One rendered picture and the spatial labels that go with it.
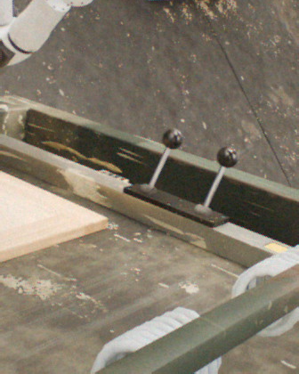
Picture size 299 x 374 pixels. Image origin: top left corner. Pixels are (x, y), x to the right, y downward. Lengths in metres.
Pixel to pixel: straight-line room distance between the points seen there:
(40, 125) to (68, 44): 1.70
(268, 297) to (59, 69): 2.89
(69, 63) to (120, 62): 0.35
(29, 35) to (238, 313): 1.07
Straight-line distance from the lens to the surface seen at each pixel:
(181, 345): 0.41
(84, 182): 1.34
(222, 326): 0.43
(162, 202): 1.23
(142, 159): 1.56
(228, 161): 1.21
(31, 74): 3.20
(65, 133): 1.71
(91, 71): 3.45
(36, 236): 1.12
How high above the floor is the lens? 2.18
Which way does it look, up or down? 40 degrees down
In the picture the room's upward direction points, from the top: 60 degrees clockwise
